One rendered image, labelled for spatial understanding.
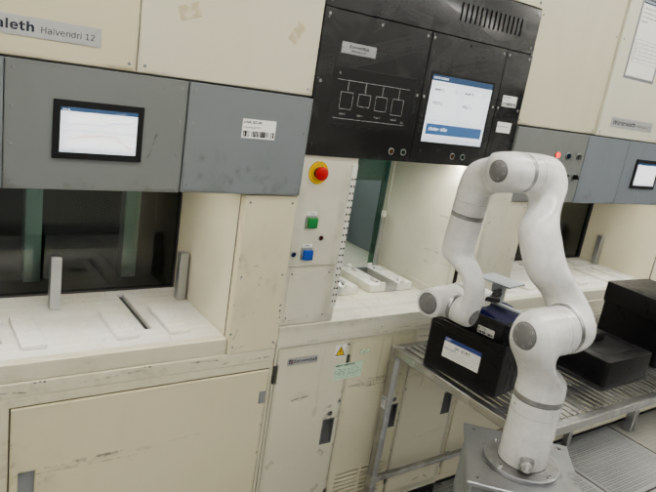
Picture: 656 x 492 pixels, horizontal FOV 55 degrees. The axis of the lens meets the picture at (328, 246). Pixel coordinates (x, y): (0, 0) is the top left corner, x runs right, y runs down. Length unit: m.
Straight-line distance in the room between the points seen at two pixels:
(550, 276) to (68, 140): 1.15
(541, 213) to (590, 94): 1.18
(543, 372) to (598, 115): 1.47
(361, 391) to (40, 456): 1.05
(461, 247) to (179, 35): 0.90
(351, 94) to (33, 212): 0.99
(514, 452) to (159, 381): 0.95
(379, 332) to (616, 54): 1.45
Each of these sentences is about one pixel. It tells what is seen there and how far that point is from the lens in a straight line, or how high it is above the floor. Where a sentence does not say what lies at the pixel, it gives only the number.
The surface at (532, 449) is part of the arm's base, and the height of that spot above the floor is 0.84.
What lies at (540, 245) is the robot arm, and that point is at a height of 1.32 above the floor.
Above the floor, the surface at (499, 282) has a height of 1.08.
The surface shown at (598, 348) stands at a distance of 2.41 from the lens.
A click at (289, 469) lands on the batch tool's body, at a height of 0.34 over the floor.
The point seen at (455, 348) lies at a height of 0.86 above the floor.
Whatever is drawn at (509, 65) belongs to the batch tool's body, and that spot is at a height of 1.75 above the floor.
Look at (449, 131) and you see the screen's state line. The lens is 2.13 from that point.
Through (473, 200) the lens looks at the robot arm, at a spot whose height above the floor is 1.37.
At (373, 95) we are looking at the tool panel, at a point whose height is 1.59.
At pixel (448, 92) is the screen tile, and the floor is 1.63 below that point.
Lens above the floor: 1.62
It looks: 15 degrees down
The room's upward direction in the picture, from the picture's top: 9 degrees clockwise
